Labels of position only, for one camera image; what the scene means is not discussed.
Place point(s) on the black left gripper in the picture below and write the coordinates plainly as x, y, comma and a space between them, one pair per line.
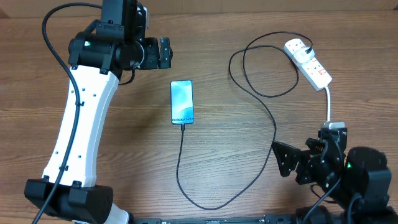
153, 60

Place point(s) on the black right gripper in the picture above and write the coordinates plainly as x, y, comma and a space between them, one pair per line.
292, 156

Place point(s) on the blue Samsung Galaxy smartphone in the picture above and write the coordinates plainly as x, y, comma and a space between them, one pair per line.
181, 94

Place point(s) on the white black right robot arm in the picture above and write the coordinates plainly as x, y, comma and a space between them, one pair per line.
355, 182

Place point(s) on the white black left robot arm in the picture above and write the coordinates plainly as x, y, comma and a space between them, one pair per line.
98, 56

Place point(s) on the white charger plug adapter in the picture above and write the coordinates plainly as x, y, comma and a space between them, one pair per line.
304, 55

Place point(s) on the white power extension strip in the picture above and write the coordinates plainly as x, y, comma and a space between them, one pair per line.
313, 71

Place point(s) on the brown cardboard backdrop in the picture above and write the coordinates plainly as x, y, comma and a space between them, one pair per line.
39, 8

